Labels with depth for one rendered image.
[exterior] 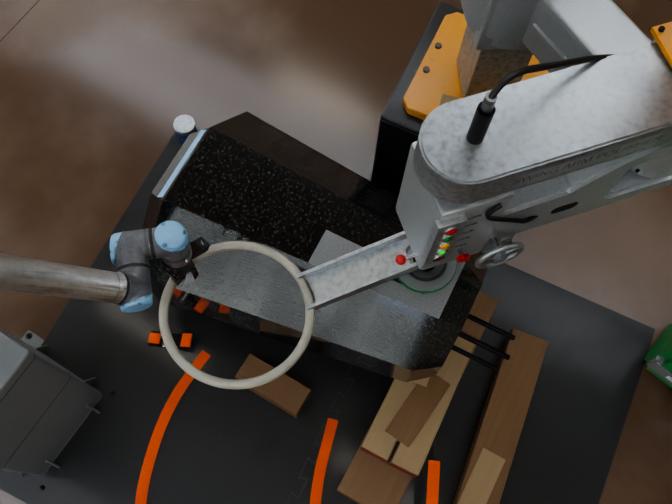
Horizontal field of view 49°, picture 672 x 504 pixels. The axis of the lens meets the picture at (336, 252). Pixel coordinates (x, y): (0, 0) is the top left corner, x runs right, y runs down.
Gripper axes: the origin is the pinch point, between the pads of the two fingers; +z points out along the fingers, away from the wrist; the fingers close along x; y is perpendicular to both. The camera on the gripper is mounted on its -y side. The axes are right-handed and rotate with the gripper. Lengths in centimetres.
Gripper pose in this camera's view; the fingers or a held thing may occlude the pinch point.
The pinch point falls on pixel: (188, 272)
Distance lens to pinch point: 248.9
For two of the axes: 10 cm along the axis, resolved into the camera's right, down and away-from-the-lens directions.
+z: -0.9, 3.7, 9.3
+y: -6.5, 6.8, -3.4
